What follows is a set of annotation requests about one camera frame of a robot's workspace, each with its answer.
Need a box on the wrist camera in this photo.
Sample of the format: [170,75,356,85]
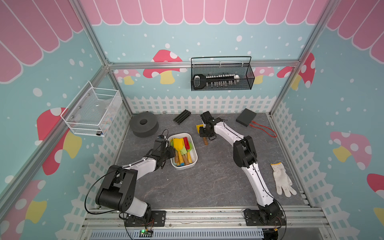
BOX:
[201,111,214,124]
[156,135,167,151]

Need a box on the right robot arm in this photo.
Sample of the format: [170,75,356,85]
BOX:
[199,112,287,224]

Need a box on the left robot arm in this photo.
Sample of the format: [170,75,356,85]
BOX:
[95,135,175,222]

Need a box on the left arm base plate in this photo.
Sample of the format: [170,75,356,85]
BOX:
[123,211,167,228]

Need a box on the yellow shovel blue tip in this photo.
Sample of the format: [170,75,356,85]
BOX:
[173,138,185,166]

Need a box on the white work glove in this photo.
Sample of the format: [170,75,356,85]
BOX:
[271,163,297,198]

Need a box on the dark grey foam roll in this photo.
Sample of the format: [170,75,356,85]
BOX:
[129,112,159,138]

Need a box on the black socket bit holder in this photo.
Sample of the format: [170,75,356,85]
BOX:
[191,74,240,90]

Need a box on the black flat box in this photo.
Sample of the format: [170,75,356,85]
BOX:
[236,109,257,127]

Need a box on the grey slotted cable duct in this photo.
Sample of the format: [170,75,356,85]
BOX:
[90,229,265,240]

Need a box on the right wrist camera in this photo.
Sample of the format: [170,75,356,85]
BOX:
[201,111,214,124]

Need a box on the black mesh wall basket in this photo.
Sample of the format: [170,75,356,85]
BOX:
[191,56,255,91]

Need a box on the small green circuit board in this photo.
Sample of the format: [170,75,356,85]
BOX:
[139,230,154,238]

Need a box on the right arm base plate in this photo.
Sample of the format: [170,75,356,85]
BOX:
[243,209,286,228]

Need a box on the green shovel wooden handle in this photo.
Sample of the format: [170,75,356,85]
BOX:
[170,140,180,166]

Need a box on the light green shovel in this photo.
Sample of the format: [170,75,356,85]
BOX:
[179,139,190,165]

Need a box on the red cable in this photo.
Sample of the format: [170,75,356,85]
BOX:
[249,120,278,139]

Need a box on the red shovel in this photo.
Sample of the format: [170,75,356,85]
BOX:
[183,137,193,164]

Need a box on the white wire wall basket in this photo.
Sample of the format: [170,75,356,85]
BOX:
[61,82,123,137]

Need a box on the white plastic storage box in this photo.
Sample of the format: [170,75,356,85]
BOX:
[168,133,198,170]

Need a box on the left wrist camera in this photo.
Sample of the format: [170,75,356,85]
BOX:
[156,135,167,151]

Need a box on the black ribbed bar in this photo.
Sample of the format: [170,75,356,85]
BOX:
[174,110,192,125]

